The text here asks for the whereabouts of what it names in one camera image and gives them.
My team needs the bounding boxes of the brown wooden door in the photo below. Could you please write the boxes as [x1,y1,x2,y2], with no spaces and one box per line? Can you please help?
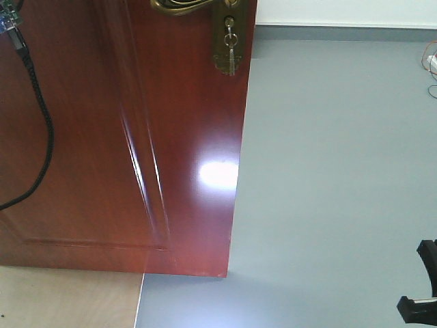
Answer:
[1,1,257,277]

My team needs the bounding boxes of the black robot leg part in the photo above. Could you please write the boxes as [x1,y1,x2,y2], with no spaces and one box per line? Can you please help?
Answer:
[397,240,436,326]

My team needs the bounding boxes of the keys in lock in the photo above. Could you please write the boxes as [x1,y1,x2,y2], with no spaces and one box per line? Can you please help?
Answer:
[224,16,238,76]

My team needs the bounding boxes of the green circuit board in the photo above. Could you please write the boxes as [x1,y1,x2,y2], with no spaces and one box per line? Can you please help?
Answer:
[1,0,23,33]

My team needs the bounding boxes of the brass handle back plate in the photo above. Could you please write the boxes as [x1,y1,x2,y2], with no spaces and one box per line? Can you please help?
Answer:
[212,1,249,75]

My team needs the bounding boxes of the brass door handle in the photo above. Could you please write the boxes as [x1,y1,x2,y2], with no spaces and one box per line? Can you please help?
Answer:
[150,0,214,16]

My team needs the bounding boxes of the black braided cable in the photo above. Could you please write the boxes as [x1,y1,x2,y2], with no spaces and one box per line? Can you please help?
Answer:
[0,27,55,211]

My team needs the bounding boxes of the orange wires on floor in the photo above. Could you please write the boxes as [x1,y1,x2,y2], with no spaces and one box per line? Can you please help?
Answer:
[419,40,437,100]

